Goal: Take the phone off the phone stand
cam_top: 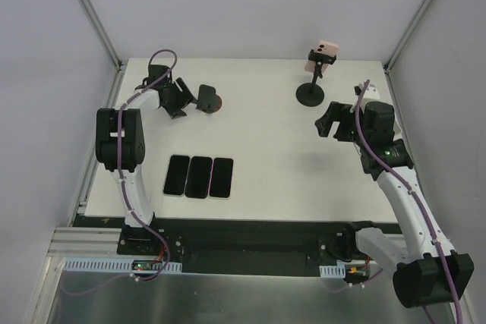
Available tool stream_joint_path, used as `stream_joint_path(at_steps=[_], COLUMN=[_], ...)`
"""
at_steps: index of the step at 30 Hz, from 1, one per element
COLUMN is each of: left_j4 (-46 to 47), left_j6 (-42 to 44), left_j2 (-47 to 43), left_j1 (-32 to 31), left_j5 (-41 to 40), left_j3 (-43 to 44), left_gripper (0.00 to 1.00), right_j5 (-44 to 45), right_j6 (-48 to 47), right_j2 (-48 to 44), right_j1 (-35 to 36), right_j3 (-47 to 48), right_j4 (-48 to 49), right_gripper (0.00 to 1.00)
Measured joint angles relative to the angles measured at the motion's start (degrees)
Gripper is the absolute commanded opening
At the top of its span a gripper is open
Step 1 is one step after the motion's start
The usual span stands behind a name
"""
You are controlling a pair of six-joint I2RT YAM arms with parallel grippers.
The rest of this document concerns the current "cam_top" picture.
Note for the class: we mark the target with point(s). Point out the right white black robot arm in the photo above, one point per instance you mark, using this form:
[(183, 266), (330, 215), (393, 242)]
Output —
[(428, 269)]

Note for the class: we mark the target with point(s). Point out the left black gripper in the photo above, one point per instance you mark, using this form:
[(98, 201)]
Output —
[(179, 98)]

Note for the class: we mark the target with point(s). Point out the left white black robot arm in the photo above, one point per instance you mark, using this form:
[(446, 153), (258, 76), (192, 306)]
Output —
[(120, 142)]

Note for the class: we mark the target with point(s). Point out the black clamp tripod stand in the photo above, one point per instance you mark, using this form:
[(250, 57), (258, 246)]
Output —
[(311, 94)]

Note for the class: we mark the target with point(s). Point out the white cable duct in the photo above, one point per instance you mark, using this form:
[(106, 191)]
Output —
[(114, 265), (336, 271)]

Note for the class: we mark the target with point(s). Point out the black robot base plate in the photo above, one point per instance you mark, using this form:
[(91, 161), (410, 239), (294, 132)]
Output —
[(242, 247)]

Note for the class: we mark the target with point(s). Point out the white metal phone stand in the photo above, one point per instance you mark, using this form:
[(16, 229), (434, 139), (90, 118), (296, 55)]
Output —
[(397, 129)]

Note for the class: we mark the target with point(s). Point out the left white cable duct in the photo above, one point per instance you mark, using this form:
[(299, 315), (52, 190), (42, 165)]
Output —
[(114, 265)]

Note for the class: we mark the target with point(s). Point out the cream-edged black phone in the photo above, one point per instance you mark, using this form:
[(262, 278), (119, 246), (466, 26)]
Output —
[(221, 178)]

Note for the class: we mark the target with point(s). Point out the right aluminium frame post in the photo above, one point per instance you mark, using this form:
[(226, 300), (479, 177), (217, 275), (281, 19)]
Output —
[(407, 34)]

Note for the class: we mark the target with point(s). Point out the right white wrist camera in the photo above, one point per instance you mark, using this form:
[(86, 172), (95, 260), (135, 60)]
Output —
[(367, 93)]

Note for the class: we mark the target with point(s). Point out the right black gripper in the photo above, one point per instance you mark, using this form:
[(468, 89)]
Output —
[(342, 124)]

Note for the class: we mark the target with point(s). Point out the blue-edged black phone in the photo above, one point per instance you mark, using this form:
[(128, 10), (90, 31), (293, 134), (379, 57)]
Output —
[(176, 175)]

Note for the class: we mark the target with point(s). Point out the aluminium frame post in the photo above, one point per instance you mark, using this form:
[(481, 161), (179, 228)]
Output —
[(407, 34), (100, 31)]

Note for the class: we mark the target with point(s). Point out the round brown phone stand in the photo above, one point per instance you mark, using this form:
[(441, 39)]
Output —
[(207, 100)]

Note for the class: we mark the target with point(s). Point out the left aluminium frame post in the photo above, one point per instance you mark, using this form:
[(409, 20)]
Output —
[(100, 31)]

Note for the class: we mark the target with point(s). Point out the pink phone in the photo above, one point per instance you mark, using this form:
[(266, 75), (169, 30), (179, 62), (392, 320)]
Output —
[(325, 52)]

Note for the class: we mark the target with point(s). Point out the right white cable duct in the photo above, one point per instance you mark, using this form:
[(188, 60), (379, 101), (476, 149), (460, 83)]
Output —
[(336, 271)]

